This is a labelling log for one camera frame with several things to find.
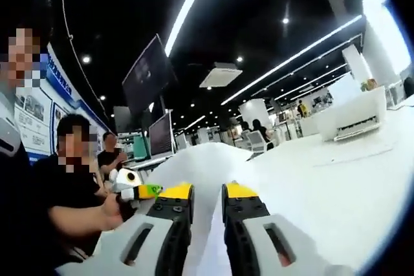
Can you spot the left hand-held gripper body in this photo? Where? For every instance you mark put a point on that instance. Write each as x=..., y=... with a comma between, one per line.
x=124, y=179

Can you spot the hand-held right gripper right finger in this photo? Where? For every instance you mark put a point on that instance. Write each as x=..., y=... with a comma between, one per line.
x=300, y=247

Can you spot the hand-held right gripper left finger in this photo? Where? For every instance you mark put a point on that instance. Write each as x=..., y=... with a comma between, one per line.
x=119, y=240

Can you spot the person's left hand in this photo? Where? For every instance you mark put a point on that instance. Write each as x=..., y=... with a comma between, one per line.
x=113, y=213

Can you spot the small white laptop desk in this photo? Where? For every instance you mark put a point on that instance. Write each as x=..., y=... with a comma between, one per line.
x=145, y=163

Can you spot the green panel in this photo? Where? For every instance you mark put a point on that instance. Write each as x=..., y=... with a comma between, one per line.
x=140, y=148

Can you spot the silver laptop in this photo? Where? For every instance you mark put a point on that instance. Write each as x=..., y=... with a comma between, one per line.
x=160, y=135

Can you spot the small black monitor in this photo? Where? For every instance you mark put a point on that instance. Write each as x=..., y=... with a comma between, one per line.
x=124, y=121

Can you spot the operator in black clothes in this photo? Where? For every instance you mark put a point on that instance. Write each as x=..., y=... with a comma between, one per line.
x=22, y=208

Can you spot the large black monitor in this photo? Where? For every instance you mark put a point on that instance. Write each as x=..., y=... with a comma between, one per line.
x=148, y=75

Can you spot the white office chair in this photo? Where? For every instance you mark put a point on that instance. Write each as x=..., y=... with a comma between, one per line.
x=257, y=142

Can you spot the white grey chest device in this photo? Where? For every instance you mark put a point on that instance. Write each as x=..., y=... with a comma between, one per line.
x=8, y=127

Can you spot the white printer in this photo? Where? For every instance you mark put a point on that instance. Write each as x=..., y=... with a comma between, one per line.
x=349, y=117

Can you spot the ceiling air conditioner vent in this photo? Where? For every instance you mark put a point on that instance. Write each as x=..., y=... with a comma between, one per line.
x=220, y=75

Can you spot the long ceiling light strip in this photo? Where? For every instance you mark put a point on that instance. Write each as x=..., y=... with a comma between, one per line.
x=187, y=7

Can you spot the blue white wall poster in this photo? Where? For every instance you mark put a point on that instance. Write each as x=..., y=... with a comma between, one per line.
x=35, y=114

